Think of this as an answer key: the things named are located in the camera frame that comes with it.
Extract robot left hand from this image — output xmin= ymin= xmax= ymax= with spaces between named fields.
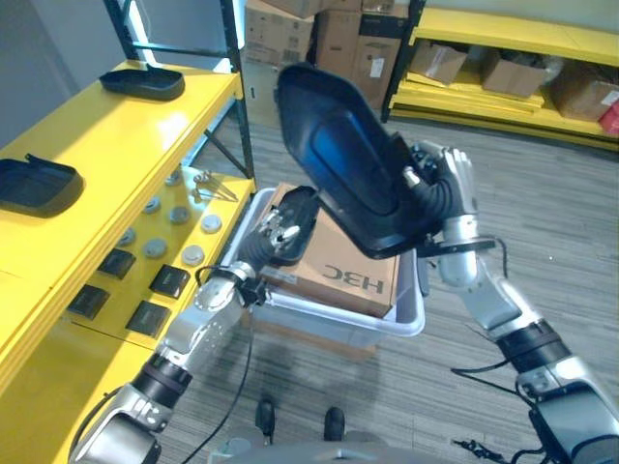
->
xmin=240 ymin=206 xmax=302 ymax=273

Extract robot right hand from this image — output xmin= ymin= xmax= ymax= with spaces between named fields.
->
xmin=402 ymin=139 xmax=484 ymax=244

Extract small black sole-shaped part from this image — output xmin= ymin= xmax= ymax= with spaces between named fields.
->
xmin=263 ymin=186 xmax=321 ymax=265

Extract large black sole-shaped part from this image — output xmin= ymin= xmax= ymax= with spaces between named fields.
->
xmin=274 ymin=62 xmax=444 ymax=260

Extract brown H3C cardboard box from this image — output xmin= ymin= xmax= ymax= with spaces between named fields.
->
xmin=259 ymin=182 xmax=400 ymax=319

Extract small black square box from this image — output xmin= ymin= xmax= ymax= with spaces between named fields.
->
xmin=125 ymin=300 xmax=172 ymax=338
xmin=67 ymin=284 xmax=111 ymax=321
xmin=149 ymin=264 xmax=192 ymax=301
xmin=97 ymin=247 xmax=137 ymax=280

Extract grey plastic box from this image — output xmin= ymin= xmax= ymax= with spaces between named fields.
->
xmin=220 ymin=188 xmax=427 ymax=350

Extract open cardboard box dark contents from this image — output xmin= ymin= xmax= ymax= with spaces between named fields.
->
xmin=480 ymin=47 xmax=552 ymax=99

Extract cardboard box with black top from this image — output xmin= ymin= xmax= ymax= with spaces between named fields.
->
xmin=351 ymin=3 xmax=411 ymax=111

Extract wide brown cardboard box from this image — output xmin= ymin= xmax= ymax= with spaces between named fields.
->
xmin=547 ymin=62 xmax=619 ymax=123

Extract long yellow shelf rack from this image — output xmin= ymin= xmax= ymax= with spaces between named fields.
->
xmin=380 ymin=0 xmax=619 ymax=154

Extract tall cardboard box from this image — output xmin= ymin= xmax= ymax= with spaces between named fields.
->
xmin=314 ymin=9 xmax=363 ymax=82

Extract large stacked cardboard box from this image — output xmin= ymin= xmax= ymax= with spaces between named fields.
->
xmin=245 ymin=0 xmax=316 ymax=68

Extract flat cardboard box topmost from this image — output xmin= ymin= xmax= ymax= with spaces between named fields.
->
xmin=262 ymin=0 xmax=363 ymax=20

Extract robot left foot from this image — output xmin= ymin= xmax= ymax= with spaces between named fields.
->
xmin=254 ymin=398 xmax=277 ymax=444

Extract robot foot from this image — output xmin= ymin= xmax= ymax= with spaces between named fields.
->
xmin=254 ymin=398 xmax=277 ymax=444
xmin=323 ymin=406 xmax=347 ymax=442

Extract red package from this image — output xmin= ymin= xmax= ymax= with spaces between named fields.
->
xmin=598 ymin=102 xmax=619 ymax=137

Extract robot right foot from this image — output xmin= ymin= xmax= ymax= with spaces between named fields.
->
xmin=323 ymin=406 xmax=347 ymax=442

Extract black sole-shaped tray part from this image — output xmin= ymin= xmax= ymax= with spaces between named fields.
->
xmin=0 ymin=153 xmax=85 ymax=219
xmin=99 ymin=67 xmax=187 ymax=102

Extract silver robot torso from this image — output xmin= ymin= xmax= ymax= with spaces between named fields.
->
xmin=208 ymin=429 xmax=427 ymax=464

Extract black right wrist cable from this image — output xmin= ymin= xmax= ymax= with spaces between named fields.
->
xmin=490 ymin=235 xmax=510 ymax=279

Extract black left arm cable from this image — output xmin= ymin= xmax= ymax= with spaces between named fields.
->
xmin=182 ymin=263 xmax=257 ymax=464

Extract yellow shelf rack black frame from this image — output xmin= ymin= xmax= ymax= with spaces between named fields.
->
xmin=0 ymin=0 xmax=258 ymax=464

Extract black right forearm cable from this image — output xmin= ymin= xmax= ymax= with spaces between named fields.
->
xmin=450 ymin=365 xmax=536 ymax=405

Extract black right elbow cable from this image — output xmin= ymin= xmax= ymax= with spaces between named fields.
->
xmin=451 ymin=436 xmax=550 ymax=463

